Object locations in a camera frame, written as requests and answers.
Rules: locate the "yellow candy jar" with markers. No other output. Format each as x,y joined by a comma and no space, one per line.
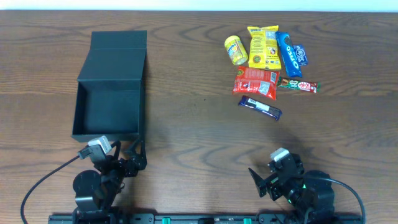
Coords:
236,50

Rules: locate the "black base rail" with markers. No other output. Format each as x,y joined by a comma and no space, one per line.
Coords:
148,218

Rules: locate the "black gift box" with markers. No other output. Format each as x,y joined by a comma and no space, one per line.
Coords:
110,99

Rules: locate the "green red KitKat bar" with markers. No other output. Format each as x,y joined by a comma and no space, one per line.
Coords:
312,87

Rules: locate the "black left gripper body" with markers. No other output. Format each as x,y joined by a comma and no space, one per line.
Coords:
129,163

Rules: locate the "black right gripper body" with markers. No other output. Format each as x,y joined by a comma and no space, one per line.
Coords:
270,184

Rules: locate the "yellow snack bag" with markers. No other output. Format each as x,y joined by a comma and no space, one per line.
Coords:
264,51

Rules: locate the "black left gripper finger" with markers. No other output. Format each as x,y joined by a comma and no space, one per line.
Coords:
117,145
136,151

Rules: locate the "dark blue chocolate bar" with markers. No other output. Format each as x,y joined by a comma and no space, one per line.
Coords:
260,107

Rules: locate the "blue Oreo cookie pack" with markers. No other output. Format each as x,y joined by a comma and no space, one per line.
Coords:
291,63

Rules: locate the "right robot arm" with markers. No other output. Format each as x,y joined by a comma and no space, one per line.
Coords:
311,197

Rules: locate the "small blue gum pack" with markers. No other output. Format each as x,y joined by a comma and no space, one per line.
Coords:
301,55

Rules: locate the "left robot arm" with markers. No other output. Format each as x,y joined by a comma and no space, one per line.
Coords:
96,190

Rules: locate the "red snack bag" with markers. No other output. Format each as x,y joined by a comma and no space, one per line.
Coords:
256,81

